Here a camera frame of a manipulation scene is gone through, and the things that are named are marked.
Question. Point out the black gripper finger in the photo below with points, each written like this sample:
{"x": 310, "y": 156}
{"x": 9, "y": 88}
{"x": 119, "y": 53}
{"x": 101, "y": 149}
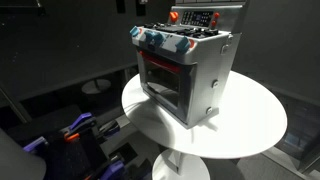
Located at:
{"x": 120, "y": 5}
{"x": 140, "y": 8}

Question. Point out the grey toy cooker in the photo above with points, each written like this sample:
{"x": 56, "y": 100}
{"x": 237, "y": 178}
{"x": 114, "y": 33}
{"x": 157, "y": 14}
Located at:
{"x": 184, "y": 63}

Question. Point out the small round background table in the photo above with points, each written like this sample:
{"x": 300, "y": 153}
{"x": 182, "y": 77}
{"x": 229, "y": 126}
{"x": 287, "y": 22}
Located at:
{"x": 96, "y": 86}

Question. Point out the purple black clamp stand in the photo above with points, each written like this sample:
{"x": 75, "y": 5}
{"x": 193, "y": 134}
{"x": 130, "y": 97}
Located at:
{"x": 75, "y": 153}

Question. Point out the round white table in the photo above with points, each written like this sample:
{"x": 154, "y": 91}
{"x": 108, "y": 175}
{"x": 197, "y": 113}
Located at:
{"x": 250, "y": 120}

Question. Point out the white rounded object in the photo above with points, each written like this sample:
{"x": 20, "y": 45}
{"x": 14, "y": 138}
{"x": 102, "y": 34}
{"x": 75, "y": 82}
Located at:
{"x": 17, "y": 164}

